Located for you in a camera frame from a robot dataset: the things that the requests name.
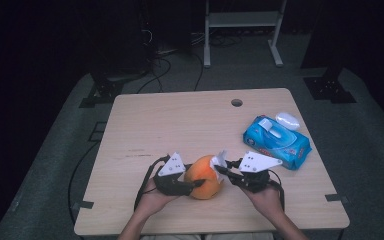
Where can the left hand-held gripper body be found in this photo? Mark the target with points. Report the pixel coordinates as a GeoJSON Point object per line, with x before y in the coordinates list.
{"type": "Point", "coordinates": [171, 181]}

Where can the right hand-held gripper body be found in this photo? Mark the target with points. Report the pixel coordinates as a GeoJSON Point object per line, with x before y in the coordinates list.
{"type": "Point", "coordinates": [255, 176]}

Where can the orange plush toy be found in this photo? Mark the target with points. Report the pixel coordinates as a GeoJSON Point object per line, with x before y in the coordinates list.
{"type": "Point", "coordinates": [201, 185]}

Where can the white wet wipe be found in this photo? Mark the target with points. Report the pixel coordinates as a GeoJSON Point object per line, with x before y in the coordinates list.
{"type": "Point", "coordinates": [218, 160]}

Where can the blue wet wipes pack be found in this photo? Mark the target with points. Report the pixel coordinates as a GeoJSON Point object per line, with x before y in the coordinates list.
{"type": "Point", "coordinates": [290, 146]}

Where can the person's left hand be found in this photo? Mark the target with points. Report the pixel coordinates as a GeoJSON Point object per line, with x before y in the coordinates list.
{"type": "Point", "coordinates": [155, 201]}

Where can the person's right hand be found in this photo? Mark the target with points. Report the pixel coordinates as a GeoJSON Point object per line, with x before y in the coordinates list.
{"type": "Point", "coordinates": [265, 201]}

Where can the white oval lid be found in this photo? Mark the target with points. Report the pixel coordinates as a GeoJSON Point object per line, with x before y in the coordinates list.
{"type": "Point", "coordinates": [288, 120]}

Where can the grey tape strip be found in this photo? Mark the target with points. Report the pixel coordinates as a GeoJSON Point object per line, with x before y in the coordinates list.
{"type": "Point", "coordinates": [336, 198]}
{"type": "Point", "coordinates": [83, 204]}

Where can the black stand base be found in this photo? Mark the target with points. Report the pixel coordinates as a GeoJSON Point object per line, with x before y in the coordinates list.
{"type": "Point", "coordinates": [101, 93]}
{"type": "Point", "coordinates": [330, 88]}

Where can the white metal stand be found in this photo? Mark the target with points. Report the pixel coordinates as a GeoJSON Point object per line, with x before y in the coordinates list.
{"type": "Point", "coordinates": [241, 19]}

